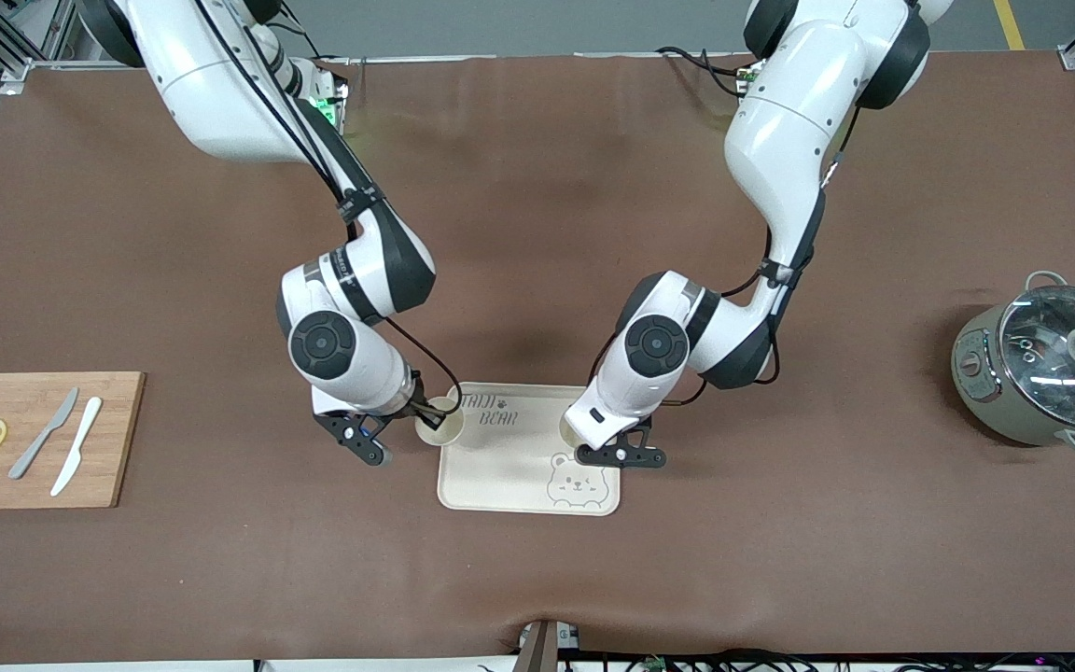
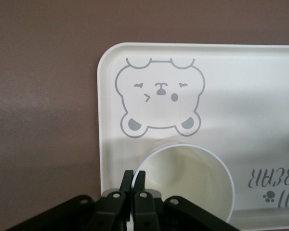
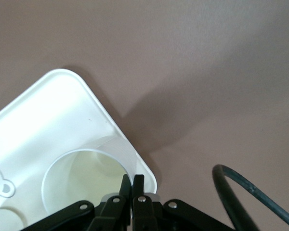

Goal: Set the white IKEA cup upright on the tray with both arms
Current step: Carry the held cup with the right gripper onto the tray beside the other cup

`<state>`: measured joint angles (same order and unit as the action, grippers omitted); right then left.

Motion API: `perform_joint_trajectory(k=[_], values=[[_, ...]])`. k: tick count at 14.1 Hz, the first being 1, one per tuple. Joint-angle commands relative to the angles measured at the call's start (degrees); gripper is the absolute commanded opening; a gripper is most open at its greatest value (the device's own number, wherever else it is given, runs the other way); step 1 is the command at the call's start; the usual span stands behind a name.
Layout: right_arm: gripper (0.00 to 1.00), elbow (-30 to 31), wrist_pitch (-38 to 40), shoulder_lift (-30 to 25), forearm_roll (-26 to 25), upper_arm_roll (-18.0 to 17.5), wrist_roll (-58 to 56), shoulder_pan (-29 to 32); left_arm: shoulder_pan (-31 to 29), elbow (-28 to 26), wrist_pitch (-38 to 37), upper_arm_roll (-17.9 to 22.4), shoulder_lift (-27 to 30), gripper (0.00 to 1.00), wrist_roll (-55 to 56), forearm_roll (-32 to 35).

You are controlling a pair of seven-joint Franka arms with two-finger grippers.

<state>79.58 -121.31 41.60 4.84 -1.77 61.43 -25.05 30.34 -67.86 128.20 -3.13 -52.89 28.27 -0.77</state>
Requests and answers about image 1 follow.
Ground glass pot lid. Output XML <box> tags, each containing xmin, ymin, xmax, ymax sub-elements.
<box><xmin>998</xmin><ymin>285</ymin><xmax>1075</xmax><ymax>432</ymax></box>

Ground bamboo cutting board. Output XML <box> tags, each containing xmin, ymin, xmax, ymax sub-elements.
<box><xmin>0</xmin><ymin>371</ymin><xmax>147</xmax><ymax>511</ymax></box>

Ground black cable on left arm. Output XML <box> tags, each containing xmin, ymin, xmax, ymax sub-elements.
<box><xmin>593</xmin><ymin>103</ymin><xmax>865</xmax><ymax>412</ymax></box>

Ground grey plastic knife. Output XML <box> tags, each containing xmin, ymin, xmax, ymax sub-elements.
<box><xmin>7</xmin><ymin>386</ymin><xmax>80</xmax><ymax>482</ymax></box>

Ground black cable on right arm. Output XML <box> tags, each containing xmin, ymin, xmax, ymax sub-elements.
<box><xmin>190</xmin><ymin>0</ymin><xmax>464</xmax><ymax>416</ymax></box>

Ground grey-green cooking pot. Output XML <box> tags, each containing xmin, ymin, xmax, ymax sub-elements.
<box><xmin>951</xmin><ymin>271</ymin><xmax>1075</xmax><ymax>458</ymax></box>

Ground black cables at left arm base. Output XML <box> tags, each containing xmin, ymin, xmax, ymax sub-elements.
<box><xmin>654</xmin><ymin>45</ymin><xmax>753</xmax><ymax>94</ymax></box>

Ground cream tray with bear print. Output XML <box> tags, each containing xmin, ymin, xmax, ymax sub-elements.
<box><xmin>437</xmin><ymin>381</ymin><xmax>622</xmax><ymax>517</ymax></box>

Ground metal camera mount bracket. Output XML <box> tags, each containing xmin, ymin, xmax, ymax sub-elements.
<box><xmin>514</xmin><ymin>619</ymin><xmax>585</xmax><ymax>672</ymax></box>

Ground white plastic knife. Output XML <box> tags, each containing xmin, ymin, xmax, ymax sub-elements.
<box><xmin>49</xmin><ymin>396</ymin><xmax>104</xmax><ymax>497</ymax></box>

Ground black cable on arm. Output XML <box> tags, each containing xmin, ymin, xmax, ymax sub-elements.
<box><xmin>593</xmin><ymin>103</ymin><xmax>865</xmax><ymax>412</ymax></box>
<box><xmin>190</xmin><ymin>0</ymin><xmax>464</xmax><ymax>416</ymax></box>

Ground black cable at right arm base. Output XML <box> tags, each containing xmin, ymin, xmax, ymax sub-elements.
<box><xmin>281</xmin><ymin>0</ymin><xmax>326</xmax><ymax>63</ymax></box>

